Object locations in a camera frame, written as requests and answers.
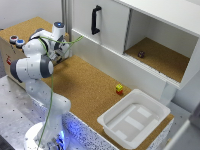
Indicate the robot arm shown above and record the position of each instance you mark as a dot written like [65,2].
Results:
[33,68]

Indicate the red button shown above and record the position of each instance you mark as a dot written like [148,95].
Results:
[13,38]

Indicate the yellow block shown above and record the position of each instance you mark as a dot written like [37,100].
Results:
[119,87]

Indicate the white plastic box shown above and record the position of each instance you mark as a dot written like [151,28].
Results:
[133,121]

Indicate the white cabinet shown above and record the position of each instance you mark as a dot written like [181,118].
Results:
[110,63]

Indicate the purple block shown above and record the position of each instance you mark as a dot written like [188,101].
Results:
[141,54]

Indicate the white sliding door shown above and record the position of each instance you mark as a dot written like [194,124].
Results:
[113,23]

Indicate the wooden drawer box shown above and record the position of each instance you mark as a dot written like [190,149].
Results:
[23,28]

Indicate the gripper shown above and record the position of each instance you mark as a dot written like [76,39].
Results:
[62,50]

